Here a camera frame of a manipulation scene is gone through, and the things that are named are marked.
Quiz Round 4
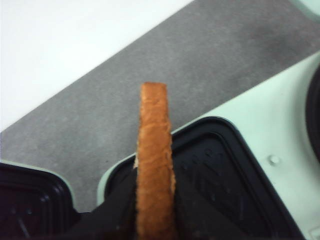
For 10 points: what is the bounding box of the mint green sandwich maker lid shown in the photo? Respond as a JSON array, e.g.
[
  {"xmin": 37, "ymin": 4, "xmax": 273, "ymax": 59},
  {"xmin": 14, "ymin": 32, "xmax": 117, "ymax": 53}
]
[{"xmin": 0, "ymin": 163, "xmax": 81, "ymax": 238}]

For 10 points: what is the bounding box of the mint green breakfast maker base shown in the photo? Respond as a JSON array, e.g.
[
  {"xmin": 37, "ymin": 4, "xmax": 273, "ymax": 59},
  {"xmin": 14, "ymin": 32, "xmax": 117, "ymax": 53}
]
[{"xmin": 96, "ymin": 0, "xmax": 320, "ymax": 240}]

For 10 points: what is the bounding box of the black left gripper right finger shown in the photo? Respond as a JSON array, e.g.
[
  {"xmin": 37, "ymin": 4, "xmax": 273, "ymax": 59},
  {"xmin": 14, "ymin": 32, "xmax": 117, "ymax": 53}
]
[{"xmin": 174, "ymin": 168, "xmax": 240, "ymax": 240}]

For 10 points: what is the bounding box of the white bread slice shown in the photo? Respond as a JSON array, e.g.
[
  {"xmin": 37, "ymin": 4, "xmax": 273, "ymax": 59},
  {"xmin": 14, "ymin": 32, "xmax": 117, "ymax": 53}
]
[{"xmin": 134, "ymin": 82, "xmax": 177, "ymax": 240}]

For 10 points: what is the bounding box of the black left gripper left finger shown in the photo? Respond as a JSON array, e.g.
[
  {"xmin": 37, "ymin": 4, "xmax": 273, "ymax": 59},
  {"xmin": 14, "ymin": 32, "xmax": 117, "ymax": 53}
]
[{"xmin": 61, "ymin": 170, "xmax": 137, "ymax": 240}]

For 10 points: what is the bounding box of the black round frying pan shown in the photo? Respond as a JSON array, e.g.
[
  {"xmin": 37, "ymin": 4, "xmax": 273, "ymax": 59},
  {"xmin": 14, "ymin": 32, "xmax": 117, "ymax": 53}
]
[{"xmin": 305, "ymin": 71, "xmax": 320, "ymax": 159}]

